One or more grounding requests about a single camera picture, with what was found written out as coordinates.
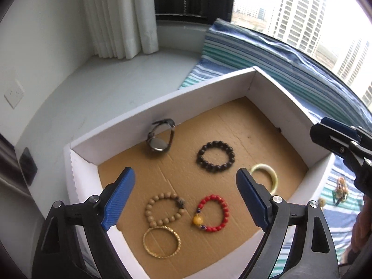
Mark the black wall socket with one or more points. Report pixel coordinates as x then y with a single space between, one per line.
28 165

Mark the slim tower building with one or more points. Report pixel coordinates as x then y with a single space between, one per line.
353 64

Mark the white wall socket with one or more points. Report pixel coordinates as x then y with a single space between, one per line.
14 94

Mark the dark wristwatch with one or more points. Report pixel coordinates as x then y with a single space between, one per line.
158 144

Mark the pale green jade bangle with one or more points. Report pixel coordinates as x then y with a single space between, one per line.
273 177

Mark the small gold jewelry piece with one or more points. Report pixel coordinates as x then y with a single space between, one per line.
321 202

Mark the low wide building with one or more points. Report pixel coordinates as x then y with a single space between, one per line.
250 11

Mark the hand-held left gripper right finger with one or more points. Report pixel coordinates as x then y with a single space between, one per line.
251 197

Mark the white cardboard box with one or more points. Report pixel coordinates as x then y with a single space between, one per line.
203 101

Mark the tall tower building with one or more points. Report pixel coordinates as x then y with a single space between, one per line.
299 11

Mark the gold bangle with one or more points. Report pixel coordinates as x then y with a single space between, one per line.
145 242

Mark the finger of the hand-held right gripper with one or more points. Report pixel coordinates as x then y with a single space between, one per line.
325 138
343 128

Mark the striped bed sheet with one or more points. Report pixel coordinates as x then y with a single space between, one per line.
232 52

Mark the person's right hand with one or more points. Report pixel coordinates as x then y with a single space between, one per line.
360 226

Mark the white curtain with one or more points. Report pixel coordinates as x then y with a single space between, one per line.
119 14

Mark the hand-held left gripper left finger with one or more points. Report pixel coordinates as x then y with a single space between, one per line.
117 200

